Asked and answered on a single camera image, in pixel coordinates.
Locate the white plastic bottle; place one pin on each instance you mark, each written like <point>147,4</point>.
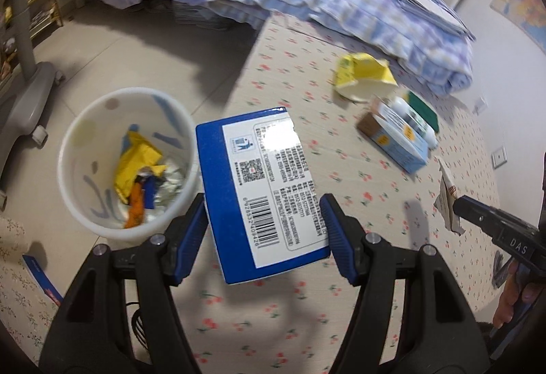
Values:
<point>422,128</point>

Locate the silver wrapper strip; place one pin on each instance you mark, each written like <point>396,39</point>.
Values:
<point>500,271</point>

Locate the person's right hand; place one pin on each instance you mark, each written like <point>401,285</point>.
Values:
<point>509,301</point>

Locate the grey rolling stand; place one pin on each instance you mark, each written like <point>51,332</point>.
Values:
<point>25,109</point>

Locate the dark green flat pack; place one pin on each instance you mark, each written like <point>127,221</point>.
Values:
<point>425,107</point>

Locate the white patterned waste bin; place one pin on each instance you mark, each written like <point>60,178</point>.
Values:
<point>85,143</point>

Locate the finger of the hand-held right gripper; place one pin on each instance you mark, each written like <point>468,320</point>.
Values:
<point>477,214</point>

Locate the blue white labelled box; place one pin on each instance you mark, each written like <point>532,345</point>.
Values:
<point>256,152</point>

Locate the light blue carton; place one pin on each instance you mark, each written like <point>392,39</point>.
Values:
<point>401,147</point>

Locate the yellow snack wrapper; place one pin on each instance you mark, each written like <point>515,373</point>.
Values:
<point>134,160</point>

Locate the white green paper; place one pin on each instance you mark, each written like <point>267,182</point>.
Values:
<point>172,179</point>

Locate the white wall socket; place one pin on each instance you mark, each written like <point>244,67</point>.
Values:
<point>481,105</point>

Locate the wall map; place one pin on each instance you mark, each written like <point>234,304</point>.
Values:
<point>520,11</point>

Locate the white printed wrapper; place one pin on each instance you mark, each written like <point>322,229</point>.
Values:
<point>448,194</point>

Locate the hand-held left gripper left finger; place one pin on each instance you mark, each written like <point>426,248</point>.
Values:
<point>190,237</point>

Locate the white wall switch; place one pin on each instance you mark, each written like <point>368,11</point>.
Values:
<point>499,157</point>

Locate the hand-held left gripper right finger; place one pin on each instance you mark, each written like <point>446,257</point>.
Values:
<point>341,241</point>

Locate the orange snack wrapper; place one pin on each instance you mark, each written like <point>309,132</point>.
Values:
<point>135,205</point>

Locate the under-bed storage boxes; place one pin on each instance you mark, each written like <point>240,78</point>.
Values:
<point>200,15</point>

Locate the flat blue box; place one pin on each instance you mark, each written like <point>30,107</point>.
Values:
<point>42,280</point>

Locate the floral cream cloth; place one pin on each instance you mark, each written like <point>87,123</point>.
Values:
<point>17,297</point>

